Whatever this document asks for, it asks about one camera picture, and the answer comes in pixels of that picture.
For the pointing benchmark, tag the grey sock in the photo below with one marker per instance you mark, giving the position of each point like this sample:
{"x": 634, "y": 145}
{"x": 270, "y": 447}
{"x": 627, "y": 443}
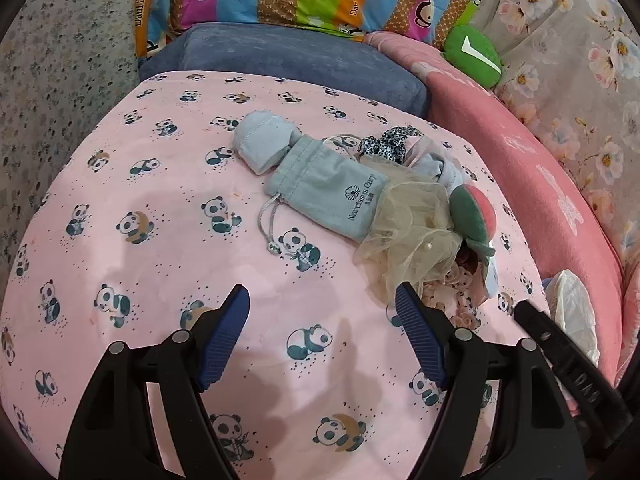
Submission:
{"x": 262, "y": 137}

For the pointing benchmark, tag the green plush toy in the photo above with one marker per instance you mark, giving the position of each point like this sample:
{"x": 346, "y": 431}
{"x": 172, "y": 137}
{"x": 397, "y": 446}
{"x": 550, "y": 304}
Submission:
{"x": 470, "y": 57}

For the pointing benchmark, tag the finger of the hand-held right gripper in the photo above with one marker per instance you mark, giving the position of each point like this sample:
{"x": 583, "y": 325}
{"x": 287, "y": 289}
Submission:
{"x": 575, "y": 380}

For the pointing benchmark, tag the grey floral blanket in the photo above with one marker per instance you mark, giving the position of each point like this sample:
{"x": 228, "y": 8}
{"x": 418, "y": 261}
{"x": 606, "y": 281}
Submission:
{"x": 575, "y": 35}

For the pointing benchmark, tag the pink panda printed cloth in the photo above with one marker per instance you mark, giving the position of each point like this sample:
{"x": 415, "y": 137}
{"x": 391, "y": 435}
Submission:
{"x": 150, "y": 270}

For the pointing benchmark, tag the pink bear print cloth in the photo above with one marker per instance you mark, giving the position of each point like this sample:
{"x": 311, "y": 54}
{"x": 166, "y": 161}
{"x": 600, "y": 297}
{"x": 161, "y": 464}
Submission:
{"x": 462, "y": 305}

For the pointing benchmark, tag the leopard print scrunchie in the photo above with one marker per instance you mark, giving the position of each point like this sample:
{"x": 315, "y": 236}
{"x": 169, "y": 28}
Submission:
{"x": 382, "y": 145}

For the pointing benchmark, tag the watermelon plush toy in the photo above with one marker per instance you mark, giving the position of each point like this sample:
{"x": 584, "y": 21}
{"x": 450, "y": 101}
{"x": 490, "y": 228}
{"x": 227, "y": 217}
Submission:
{"x": 472, "y": 215}

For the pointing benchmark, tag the blue cushion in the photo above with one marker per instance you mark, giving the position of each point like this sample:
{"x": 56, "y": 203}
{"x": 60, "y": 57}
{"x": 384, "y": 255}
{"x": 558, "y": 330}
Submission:
{"x": 300, "y": 60}

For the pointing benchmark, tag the pink blanket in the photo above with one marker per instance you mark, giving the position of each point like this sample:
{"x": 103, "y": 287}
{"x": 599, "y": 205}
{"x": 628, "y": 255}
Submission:
{"x": 525, "y": 160}

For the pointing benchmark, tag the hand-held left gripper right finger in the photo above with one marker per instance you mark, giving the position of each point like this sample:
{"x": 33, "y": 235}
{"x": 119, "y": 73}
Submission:
{"x": 420, "y": 330}

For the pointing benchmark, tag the white bag lined trash bin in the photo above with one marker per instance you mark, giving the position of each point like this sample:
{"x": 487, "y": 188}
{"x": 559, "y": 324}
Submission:
{"x": 572, "y": 310}

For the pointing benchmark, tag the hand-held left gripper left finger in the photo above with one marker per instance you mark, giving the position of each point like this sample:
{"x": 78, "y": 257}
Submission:
{"x": 227, "y": 330}

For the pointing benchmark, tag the pale grey cloth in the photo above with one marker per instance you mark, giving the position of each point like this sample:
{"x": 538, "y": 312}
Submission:
{"x": 440, "y": 167}

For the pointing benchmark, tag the beige tulle scrunchie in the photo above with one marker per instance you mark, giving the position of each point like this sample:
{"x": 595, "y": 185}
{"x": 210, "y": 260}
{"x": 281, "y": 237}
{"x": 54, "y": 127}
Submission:
{"x": 415, "y": 230}

